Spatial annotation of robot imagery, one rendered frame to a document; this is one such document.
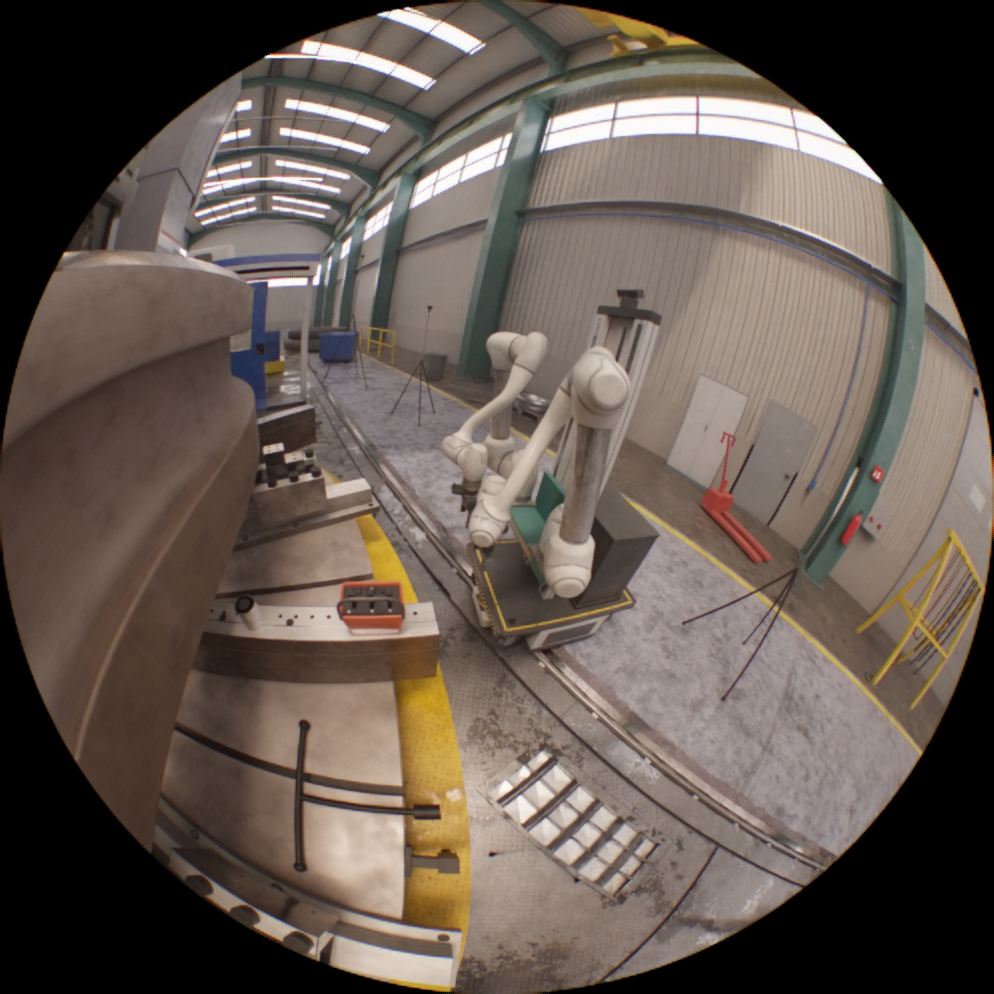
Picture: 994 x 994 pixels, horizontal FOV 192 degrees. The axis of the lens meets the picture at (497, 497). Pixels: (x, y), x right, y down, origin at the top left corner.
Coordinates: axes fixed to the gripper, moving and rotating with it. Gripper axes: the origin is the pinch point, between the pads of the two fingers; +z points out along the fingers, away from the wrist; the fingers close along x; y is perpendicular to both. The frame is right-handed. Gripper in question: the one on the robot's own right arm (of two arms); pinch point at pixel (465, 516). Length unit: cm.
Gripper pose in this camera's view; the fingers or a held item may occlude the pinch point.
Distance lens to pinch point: 147.9
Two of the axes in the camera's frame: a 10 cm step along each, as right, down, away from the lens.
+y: 9.4, 0.0, 3.5
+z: -2.0, 8.3, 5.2
